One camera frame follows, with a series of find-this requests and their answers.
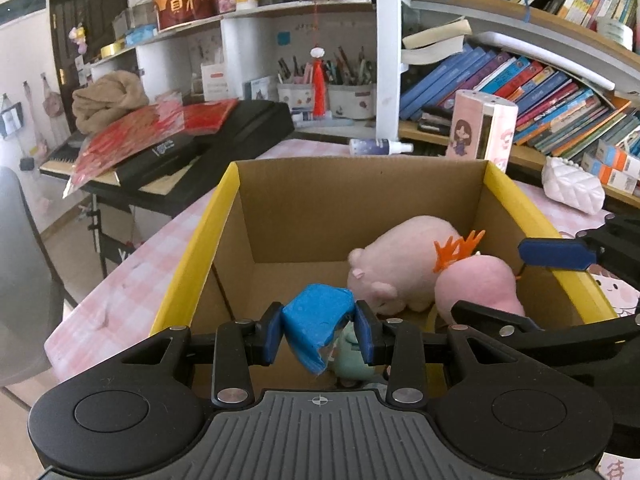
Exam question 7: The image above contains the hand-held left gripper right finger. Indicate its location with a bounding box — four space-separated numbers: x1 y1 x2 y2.
354 300 521 407

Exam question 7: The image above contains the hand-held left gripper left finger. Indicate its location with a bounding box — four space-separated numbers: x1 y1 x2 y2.
120 302 287 408

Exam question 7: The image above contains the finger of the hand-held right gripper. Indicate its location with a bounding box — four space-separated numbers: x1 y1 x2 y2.
451 299 547 335
518 237 601 272

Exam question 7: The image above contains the mint green correction tape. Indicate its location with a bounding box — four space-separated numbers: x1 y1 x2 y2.
327 324 377 379

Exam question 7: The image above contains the pink chick plush toy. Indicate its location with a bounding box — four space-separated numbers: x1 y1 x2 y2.
432 229 526 329

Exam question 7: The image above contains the blue eraser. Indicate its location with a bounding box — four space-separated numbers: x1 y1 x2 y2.
282 283 354 374

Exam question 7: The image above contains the pink pig plush toy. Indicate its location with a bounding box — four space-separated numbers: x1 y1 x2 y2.
347 214 464 314

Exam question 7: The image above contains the yellow cardboard box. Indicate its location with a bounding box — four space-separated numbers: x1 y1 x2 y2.
150 158 619 402

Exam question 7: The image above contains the white quilted pouch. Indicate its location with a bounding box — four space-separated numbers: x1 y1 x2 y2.
541 155 606 216

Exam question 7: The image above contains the orange and white box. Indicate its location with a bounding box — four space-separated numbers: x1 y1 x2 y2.
580 154 638 197
595 139 640 177

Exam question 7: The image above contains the pink cartoon girl container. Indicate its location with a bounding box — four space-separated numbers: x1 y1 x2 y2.
447 89 519 171

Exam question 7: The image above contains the pink checkered tablecloth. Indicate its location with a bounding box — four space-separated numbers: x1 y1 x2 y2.
44 137 640 480

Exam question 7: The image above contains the row of colourful books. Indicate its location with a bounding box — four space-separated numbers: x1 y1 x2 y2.
398 42 640 162

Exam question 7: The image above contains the purple spray bottle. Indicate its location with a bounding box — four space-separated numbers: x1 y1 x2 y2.
348 138 415 157

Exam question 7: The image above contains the black keyboard stand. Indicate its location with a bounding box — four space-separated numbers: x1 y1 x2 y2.
84 194 147 282

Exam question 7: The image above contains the black electronic keyboard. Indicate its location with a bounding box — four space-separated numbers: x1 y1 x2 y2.
39 99 296 206

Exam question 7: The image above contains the red envelope packet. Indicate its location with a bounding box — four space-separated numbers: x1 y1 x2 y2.
182 98 240 135

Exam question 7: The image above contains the large patterned pen holder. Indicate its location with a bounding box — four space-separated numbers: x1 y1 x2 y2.
327 83 377 120

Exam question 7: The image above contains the white tape roll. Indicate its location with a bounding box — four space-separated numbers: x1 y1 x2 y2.
594 15 635 51

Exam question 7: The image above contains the small patterned pen holder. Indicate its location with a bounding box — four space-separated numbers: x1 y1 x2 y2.
276 82 316 111

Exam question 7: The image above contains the red paper decorations packet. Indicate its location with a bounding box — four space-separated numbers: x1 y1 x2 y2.
63 102 186 196

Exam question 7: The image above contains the red tassel ornament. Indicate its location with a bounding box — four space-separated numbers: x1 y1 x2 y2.
310 47 329 119

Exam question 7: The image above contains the white bookshelf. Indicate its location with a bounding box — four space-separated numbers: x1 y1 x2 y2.
90 0 640 161

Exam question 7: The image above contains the white box red label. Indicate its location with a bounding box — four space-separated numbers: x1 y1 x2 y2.
200 62 231 101

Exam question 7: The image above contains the beige cloth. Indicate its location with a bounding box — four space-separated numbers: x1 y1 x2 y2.
71 70 150 134

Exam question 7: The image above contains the light blue box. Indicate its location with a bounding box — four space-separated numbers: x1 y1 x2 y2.
124 23 159 46

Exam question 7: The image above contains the pink toy on door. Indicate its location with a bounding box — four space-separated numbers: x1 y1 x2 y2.
67 24 89 56

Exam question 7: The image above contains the black door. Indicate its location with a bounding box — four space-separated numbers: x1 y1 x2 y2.
47 0 129 137

